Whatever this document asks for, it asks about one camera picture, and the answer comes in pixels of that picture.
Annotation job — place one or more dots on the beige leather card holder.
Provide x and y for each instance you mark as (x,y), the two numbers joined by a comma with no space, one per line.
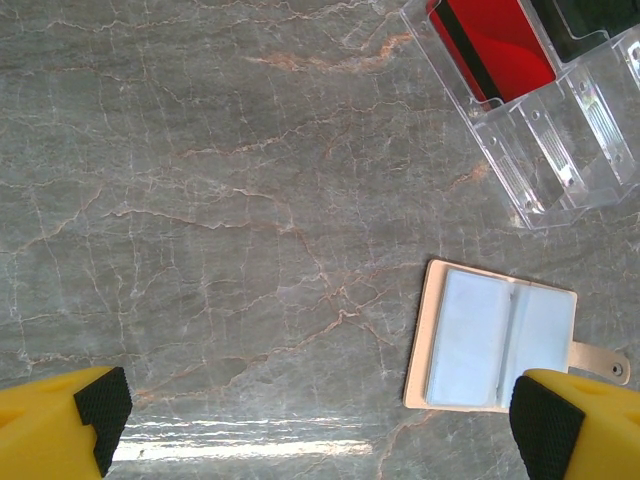
(425,350)

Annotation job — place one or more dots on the clear acrylic card stand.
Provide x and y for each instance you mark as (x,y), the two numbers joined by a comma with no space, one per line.
(550,160)

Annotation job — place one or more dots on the dark card with chip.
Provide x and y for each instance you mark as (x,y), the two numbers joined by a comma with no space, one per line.
(600,25)

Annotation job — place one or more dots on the red VIP card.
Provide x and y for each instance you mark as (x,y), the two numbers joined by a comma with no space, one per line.
(500,45)

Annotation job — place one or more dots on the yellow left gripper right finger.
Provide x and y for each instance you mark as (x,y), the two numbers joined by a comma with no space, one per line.
(600,435)

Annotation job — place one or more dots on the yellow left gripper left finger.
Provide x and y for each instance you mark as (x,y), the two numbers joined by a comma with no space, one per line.
(45,430)

